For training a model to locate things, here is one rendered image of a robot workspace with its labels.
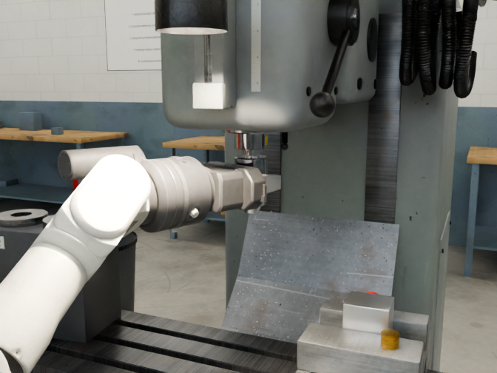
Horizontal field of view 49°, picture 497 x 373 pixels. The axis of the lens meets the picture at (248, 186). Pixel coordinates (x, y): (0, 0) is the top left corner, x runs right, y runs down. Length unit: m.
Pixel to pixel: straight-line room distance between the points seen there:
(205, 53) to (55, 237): 0.27
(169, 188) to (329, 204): 0.56
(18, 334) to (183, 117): 0.34
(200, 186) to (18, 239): 0.43
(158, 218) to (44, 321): 0.19
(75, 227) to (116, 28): 5.63
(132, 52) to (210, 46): 5.37
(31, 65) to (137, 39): 1.51
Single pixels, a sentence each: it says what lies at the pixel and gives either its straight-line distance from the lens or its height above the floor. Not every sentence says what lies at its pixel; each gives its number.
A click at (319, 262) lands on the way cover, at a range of 1.12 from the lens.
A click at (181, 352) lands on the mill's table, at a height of 0.94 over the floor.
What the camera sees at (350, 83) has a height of 1.37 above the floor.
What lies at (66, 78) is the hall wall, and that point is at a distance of 6.57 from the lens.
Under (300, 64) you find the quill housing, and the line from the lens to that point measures 0.66.
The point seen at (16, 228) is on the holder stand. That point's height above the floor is 1.13.
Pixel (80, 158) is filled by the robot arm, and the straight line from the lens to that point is 0.63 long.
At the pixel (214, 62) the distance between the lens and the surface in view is 0.64.
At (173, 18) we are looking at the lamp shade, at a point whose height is 1.43.
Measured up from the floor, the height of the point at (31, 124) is 0.95.
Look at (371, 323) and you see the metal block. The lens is 0.75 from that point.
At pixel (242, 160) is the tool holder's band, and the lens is 0.75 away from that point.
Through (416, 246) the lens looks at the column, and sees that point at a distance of 1.12.
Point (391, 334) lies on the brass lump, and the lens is 0.71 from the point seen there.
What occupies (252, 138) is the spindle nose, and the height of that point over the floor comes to 1.30.
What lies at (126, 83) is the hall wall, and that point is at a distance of 6.06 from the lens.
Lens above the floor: 1.37
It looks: 10 degrees down
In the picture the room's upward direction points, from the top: straight up
